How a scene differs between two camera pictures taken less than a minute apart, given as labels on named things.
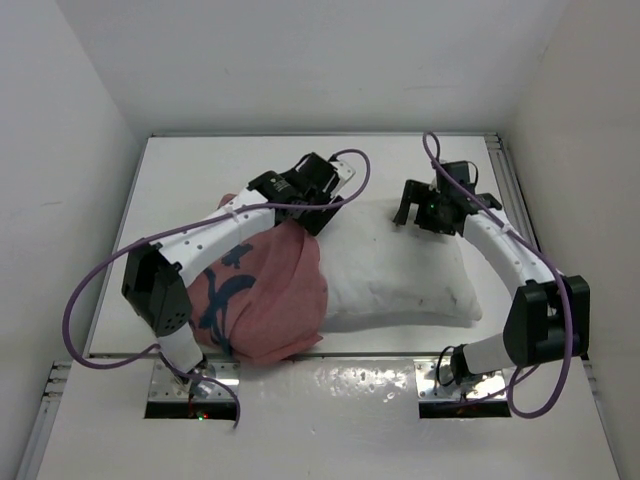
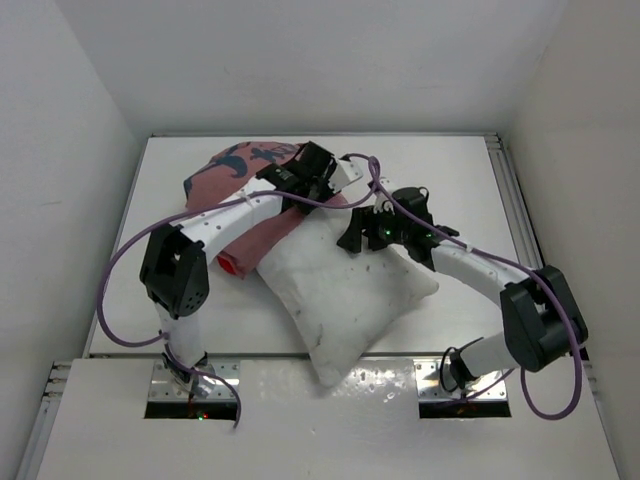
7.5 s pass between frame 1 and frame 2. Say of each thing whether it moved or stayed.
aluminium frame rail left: stayed
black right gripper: moved
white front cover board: stayed
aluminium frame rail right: stayed
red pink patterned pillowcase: moved
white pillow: moved
